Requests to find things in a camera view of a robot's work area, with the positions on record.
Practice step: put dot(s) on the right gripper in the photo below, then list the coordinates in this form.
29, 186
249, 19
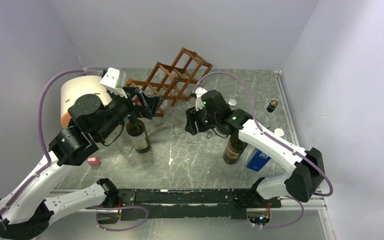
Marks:
192, 115

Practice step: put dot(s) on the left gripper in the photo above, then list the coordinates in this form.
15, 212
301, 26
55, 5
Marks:
149, 103

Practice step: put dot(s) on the clear glass bottle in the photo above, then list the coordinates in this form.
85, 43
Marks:
174, 113

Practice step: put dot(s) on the green wine bottle tan label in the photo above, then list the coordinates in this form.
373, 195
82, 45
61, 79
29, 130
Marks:
233, 150

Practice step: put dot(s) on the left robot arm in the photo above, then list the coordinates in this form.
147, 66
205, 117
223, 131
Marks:
27, 211

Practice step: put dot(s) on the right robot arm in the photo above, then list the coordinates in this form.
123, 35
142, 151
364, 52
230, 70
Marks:
304, 169

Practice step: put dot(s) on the dark wine bottle left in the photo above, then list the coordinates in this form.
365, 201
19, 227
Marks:
138, 134

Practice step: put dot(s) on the brown wooden wine rack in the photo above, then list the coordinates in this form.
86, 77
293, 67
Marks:
173, 81

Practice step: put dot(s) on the clear round bottle red label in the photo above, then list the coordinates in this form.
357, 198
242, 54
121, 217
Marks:
232, 103

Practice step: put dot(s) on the blue square bottle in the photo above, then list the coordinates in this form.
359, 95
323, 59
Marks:
257, 160

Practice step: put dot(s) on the small pink object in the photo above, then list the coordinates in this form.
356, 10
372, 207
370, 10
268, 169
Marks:
94, 161

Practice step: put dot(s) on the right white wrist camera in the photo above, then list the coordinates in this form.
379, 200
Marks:
197, 94

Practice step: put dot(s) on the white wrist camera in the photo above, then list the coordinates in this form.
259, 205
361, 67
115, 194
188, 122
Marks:
197, 94
114, 80

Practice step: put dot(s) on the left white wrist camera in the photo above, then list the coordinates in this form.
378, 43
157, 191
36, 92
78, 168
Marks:
114, 80

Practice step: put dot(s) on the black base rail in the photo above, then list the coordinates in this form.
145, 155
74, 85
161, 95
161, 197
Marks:
193, 203

